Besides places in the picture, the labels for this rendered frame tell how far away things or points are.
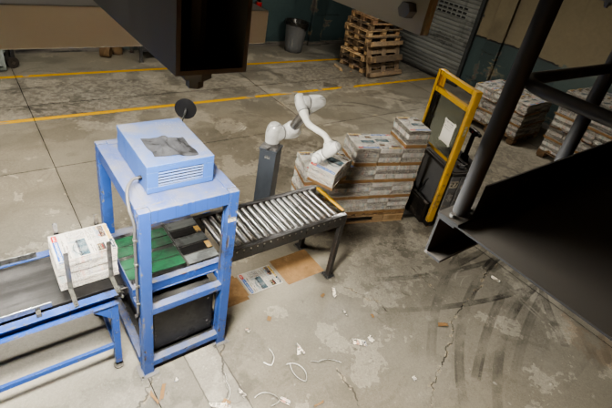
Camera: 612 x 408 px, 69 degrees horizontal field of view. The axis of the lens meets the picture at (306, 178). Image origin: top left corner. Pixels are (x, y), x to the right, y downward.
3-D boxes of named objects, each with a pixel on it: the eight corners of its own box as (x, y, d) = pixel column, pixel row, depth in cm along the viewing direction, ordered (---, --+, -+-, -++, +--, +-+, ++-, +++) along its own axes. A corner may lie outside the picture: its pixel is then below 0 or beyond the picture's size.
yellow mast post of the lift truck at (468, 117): (423, 218, 572) (472, 89, 481) (429, 217, 575) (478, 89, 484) (426, 221, 565) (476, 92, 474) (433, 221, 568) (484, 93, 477)
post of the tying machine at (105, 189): (117, 289, 405) (105, 139, 325) (120, 296, 400) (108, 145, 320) (107, 292, 400) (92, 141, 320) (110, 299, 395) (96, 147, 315)
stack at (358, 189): (286, 209, 555) (296, 150, 512) (369, 204, 595) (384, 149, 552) (295, 228, 525) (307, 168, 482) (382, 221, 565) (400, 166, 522)
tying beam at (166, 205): (183, 139, 364) (183, 128, 359) (239, 202, 303) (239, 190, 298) (95, 153, 325) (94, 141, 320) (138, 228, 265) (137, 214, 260)
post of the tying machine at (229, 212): (220, 332, 384) (235, 184, 304) (225, 341, 378) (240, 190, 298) (210, 337, 379) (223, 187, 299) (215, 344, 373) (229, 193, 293)
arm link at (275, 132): (261, 138, 474) (264, 119, 463) (277, 137, 484) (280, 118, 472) (269, 146, 463) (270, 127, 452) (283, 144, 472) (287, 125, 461)
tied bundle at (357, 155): (341, 150, 532) (345, 133, 520) (363, 150, 542) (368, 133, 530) (352, 167, 502) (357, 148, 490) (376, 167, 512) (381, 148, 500)
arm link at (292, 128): (276, 128, 482) (293, 127, 493) (280, 142, 478) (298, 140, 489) (307, 91, 419) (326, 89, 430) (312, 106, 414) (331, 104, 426)
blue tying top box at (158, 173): (178, 140, 341) (178, 117, 331) (213, 180, 303) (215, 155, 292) (117, 149, 315) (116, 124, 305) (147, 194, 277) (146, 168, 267)
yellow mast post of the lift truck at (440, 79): (399, 188, 623) (439, 67, 532) (404, 188, 626) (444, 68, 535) (402, 192, 616) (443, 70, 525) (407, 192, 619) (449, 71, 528)
